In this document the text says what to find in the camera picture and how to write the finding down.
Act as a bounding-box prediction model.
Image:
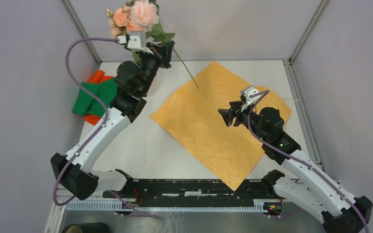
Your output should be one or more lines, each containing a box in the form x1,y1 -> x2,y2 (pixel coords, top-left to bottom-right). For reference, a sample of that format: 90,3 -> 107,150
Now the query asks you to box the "pink artificial flower bouquet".
129,0 -> 200,89

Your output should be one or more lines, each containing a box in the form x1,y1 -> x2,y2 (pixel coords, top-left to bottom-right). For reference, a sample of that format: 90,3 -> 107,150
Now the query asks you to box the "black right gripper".
218,100 -> 268,142

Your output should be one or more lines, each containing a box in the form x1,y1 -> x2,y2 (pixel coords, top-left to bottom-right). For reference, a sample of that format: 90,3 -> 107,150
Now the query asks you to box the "cream printed ribbon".
282,99 -> 299,103

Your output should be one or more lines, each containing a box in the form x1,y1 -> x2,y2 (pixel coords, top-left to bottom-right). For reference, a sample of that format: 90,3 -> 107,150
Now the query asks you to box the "orange wrapping paper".
147,61 -> 296,190

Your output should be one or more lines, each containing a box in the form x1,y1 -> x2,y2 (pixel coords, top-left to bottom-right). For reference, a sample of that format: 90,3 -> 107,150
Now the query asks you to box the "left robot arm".
51,36 -> 175,200

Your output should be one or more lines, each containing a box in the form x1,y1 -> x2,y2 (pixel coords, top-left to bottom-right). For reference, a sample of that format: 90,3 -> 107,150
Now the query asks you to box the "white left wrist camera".
116,31 -> 153,54

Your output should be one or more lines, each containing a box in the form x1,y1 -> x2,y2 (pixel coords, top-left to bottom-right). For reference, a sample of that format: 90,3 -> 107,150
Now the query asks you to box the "orange cloth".
84,70 -> 114,125

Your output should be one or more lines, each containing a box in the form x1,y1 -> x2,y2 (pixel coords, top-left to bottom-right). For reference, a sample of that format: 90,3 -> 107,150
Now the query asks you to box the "white slotted cable duct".
65,200 -> 268,213

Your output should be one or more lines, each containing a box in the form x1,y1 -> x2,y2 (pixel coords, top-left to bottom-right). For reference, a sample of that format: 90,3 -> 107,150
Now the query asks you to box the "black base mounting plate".
117,179 -> 281,207

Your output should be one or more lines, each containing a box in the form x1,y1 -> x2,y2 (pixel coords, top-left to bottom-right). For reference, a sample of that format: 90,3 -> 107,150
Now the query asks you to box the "single artificial flower stem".
105,4 -> 142,63

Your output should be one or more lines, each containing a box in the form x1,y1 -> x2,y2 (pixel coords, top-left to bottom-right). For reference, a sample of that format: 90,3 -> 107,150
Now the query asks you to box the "aluminium frame rail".
54,181 -> 348,200

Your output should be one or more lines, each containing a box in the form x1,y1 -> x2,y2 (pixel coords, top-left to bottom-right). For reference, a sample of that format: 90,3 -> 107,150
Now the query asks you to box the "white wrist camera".
116,31 -> 153,54
240,86 -> 261,112

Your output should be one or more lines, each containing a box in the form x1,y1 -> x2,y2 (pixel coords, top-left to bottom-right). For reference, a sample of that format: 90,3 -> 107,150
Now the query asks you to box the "white ribbed vase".
147,80 -> 158,97

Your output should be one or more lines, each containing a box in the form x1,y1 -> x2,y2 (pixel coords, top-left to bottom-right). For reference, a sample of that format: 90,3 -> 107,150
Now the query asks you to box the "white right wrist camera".
240,86 -> 261,112

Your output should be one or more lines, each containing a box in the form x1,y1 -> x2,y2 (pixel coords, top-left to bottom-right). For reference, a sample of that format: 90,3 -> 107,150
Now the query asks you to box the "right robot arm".
218,101 -> 373,233

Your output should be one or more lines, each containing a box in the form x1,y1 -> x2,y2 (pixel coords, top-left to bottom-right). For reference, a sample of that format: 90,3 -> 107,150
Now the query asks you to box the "green cloth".
72,79 -> 118,117

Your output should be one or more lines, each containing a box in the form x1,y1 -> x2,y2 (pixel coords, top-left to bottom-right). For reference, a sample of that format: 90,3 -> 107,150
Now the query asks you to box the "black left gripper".
140,41 -> 175,96

